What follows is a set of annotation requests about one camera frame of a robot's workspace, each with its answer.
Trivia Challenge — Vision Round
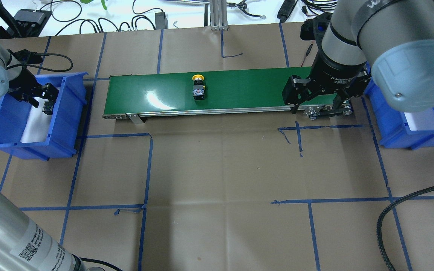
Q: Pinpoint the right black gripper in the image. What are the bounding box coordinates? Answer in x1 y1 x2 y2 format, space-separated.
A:
282 53 370 114

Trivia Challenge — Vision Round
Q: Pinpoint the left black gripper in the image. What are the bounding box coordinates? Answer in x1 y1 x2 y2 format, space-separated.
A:
8 51 59 115

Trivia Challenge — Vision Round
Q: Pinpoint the yellow push button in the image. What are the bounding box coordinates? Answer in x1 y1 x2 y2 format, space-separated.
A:
192 74 206 100

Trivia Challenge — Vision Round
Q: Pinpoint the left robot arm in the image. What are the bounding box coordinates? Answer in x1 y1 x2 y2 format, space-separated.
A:
0 44 119 271

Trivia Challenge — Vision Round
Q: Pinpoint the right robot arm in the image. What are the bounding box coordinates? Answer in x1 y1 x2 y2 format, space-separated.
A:
282 0 434 113

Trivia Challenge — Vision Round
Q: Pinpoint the white foam pad left bin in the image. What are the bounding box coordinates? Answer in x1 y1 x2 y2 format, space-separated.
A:
20 98 53 143

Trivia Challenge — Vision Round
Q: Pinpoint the white foam pad bin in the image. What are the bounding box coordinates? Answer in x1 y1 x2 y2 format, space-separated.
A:
20 98 53 143
403 108 434 131

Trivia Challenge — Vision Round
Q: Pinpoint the left blue bin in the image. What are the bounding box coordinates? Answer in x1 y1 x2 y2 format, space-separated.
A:
0 72 87 161

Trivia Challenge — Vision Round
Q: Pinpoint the blue bin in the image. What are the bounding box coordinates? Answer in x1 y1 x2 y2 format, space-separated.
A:
364 78 434 150
0 72 87 161

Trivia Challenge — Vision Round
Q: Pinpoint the green conveyor belt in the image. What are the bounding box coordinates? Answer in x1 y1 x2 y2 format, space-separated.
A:
102 67 310 123

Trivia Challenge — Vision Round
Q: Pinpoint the right blue bin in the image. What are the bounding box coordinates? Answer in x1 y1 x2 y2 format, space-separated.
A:
364 78 434 150

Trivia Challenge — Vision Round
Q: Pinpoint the white foam pad right bin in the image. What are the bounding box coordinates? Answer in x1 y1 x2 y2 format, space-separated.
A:
403 108 434 131

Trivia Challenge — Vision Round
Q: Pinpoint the black power adapter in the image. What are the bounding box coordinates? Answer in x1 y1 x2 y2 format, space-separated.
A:
154 11 168 30

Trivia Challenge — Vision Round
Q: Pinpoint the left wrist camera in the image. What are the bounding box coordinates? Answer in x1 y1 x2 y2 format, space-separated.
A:
12 49 43 64

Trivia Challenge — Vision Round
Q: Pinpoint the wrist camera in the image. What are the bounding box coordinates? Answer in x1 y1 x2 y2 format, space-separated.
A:
12 49 43 64
300 12 333 42

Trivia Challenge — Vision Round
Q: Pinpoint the red black conveyor wire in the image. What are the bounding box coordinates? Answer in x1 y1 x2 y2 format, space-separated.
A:
301 43 314 67

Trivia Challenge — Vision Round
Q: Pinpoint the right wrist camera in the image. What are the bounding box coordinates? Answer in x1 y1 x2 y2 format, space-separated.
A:
300 12 333 42

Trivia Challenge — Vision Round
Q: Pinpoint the aluminium frame post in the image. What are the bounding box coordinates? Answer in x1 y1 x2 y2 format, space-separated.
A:
209 0 229 31

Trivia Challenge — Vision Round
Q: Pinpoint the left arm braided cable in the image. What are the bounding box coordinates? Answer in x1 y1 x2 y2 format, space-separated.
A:
376 180 434 271

